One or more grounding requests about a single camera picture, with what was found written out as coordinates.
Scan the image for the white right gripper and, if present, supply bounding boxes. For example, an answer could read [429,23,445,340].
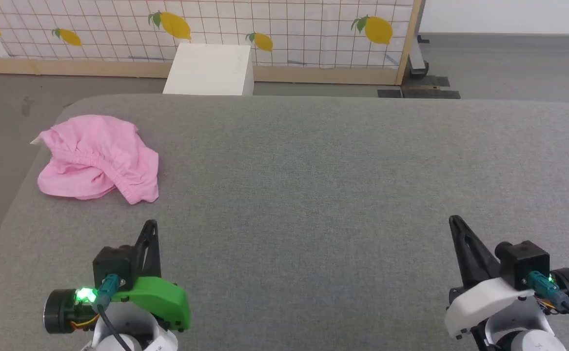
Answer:
[444,215,569,340]

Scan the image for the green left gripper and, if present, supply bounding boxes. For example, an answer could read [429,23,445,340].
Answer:
[44,219,191,335]

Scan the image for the pink shorts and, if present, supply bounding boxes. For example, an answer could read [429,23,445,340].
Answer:
[30,115,160,205]

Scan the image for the white paper label band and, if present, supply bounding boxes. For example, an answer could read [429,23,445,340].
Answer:
[142,331,178,351]

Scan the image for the large black floor mat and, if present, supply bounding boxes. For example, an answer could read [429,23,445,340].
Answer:
[400,76,461,99]

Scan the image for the white box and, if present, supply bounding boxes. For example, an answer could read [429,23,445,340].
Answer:
[162,43,255,96]

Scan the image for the grey metal leg with caster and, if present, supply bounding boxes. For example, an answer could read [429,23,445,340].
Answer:
[409,34,430,79]

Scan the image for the lemon print partition screen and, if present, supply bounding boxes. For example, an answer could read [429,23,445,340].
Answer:
[0,0,424,86]

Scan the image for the black cable with teal plug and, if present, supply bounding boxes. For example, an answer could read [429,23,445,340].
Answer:
[93,273,135,351]
[527,271,569,343]

